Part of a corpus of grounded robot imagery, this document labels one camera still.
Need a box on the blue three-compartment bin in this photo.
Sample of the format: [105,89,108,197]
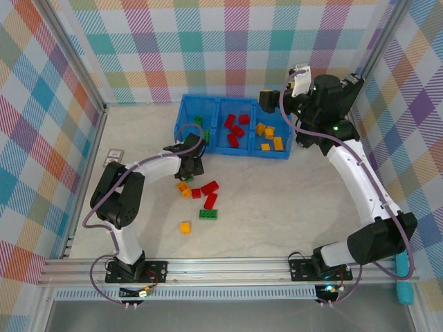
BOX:
[172,94,294,160]

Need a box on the black hard case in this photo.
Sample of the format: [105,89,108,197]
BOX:
[296,73,366,149]

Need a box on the small printed card box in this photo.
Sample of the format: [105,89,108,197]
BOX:
[103,147,126,170]

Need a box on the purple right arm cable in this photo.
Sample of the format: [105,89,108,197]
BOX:
[279,68,416,307]

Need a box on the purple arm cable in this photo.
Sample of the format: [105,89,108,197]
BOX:
[279,68,416,307]
[84,123,206,307]

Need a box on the aluminium frame post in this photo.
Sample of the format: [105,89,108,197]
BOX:
[354,0,415,79]
[40,0,108,111]

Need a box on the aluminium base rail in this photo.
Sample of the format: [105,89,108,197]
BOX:
[37,255,420,288]

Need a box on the aluminium side rail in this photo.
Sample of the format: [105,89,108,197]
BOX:
[61,103,109,259]

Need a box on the grey slotted cable duct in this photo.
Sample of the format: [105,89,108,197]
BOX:
[55,285,318,301]

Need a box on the small black electronics bracket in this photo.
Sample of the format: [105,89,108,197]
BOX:
[314,283,343,304]
[118,285,156,301]

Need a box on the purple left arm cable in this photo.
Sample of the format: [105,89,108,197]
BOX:
[84,123,206,307]

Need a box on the teal cylindrical handle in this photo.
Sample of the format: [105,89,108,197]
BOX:
[396,254,415,306]

